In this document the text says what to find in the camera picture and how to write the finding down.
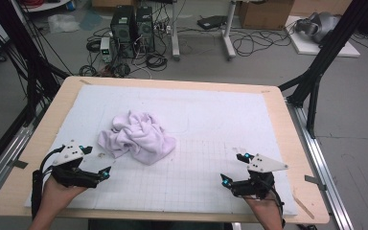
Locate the black metal frame stand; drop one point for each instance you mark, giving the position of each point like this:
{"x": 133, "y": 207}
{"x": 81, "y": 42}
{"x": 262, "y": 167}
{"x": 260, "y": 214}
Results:
{"x": 329, "y": 48}
{"x": 28, "y": 57}

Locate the clear plastic bag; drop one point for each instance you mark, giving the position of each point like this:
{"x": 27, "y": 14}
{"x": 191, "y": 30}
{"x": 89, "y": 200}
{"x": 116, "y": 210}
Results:
{"x": 63, "y": 23}

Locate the grey robot head device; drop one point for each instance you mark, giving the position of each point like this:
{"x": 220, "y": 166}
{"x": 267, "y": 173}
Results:
{"x": 322, "y": 25}

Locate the flat black laptop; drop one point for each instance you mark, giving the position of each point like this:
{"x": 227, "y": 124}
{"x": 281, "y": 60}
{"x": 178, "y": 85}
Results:
{"x": 211, "y": 21}

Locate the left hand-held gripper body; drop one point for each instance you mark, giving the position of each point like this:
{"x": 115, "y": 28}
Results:
{"x": 67, "y": 154}

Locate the white floor board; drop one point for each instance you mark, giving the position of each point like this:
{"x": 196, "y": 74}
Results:
{"x": 313, "y": 48}

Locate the pink towel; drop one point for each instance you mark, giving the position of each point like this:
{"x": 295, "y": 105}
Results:
{"x": 140, "y": 137}

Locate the aluminium rail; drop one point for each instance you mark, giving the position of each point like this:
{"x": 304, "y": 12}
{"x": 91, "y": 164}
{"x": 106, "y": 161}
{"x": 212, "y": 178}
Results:
{"x": 3, "y": 159}
{"x": 326, "y": 179}

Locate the white power supply unit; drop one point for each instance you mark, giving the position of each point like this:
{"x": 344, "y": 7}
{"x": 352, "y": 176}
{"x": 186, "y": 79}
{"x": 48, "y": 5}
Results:
{"x": 105, "y": 49}

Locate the white desk leg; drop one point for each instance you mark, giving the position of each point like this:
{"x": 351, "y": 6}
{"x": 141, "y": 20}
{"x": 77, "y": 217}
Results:
{"x": 228, "y": 35}
{"x": 175, "y": 32}

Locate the slim black computer tower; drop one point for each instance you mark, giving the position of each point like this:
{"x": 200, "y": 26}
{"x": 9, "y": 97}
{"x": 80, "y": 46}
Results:
{"x": 145, "y": 28}

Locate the brown cardboard box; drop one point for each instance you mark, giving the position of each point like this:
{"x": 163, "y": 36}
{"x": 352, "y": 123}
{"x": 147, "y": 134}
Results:
{"x": 265, "y": 14}

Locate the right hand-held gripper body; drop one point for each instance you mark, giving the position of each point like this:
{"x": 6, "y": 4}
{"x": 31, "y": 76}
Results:
{"x": 263, "y": 165}

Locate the person's left hand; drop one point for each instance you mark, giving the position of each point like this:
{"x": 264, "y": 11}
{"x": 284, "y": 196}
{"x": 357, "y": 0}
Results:
{"x": 56, "y": 198}

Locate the thin wooden stick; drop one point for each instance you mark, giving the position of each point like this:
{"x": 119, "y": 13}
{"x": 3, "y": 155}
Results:
{"x": 303, "y": 207}

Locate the white foam mat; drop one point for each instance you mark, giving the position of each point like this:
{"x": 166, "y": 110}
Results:
{"x": 204, "y": 121}

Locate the large black computer tower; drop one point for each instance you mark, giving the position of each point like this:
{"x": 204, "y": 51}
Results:
{"x": 123, "y": 32}

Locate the black tape piece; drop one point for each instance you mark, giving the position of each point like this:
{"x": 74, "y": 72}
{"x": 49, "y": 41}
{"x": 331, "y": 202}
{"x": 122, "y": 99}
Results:
{"x": 19, "y": 164}

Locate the grey tape piece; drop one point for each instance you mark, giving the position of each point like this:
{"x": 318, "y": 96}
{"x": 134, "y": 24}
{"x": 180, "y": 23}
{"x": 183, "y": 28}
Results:
{"x": 314, "y": 180}

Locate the person's right hand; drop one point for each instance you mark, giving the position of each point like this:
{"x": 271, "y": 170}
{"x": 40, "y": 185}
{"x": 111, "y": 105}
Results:
{"x": 265, "y": 209}

